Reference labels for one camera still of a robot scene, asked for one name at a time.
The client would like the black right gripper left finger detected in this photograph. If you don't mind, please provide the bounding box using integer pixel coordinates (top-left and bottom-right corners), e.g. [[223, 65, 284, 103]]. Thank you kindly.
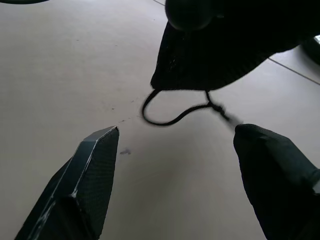
[[14, 125, 120, 240]]

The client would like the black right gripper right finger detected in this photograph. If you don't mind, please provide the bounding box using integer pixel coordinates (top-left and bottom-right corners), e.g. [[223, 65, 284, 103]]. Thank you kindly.
[[232, 123, 320, 240]]

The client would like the black drawstring pouch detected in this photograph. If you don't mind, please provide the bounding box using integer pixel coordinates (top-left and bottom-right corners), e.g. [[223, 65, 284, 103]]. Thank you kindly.
[[141, 0, 320, 127]]

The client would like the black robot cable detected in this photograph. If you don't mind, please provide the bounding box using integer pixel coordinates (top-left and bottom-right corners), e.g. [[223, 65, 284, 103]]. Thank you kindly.
[[0, 0, 50, 4]]

